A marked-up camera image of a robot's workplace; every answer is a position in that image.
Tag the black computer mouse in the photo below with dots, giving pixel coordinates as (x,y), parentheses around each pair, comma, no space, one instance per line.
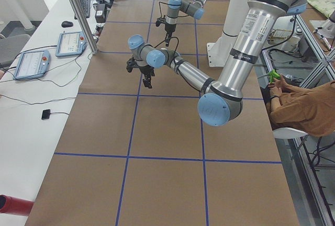
(66,24)

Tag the far blue teach pendant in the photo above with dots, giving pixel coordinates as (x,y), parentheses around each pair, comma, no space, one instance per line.
(70,44)

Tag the person in brown shirt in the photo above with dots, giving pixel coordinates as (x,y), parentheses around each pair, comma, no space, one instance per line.
(307,109)

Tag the near blue teach pendant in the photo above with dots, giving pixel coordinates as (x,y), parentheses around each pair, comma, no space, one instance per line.
(32,64)

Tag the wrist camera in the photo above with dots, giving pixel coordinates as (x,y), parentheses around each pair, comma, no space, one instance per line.
(160,21)
(131,64)

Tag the person's hand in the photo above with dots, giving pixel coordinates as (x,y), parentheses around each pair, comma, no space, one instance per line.
(277,86)

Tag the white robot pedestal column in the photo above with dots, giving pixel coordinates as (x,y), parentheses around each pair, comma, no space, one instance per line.
(218,52)

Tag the black power adapter box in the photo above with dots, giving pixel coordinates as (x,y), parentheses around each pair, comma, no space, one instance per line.
(100,13)

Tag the green handheld tool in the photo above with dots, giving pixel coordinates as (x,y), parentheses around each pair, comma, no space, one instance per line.
(273,75)

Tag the red cylinder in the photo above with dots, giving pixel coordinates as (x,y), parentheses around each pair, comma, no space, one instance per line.
(15,206)

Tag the blue teach pendant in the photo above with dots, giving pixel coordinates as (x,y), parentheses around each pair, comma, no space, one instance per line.
(32,64)
(70,44)

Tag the black keyboard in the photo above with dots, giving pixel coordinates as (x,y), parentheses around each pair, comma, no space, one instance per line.
(85,5)

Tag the small black square device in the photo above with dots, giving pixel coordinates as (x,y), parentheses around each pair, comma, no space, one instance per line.
(46,114)

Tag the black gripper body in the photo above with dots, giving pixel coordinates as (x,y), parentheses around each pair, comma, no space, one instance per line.
(145,70)
(168,27)

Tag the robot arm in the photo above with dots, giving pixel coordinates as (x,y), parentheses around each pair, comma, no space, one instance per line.
(194,9)
(247,26)

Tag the aluminium frame post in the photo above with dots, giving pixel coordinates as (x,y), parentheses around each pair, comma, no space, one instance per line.
(76,6)

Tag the white chair seat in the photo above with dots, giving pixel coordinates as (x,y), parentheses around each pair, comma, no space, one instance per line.
(288,133)

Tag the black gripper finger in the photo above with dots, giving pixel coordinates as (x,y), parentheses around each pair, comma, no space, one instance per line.
(167,42)
(149,83)
(145,82)

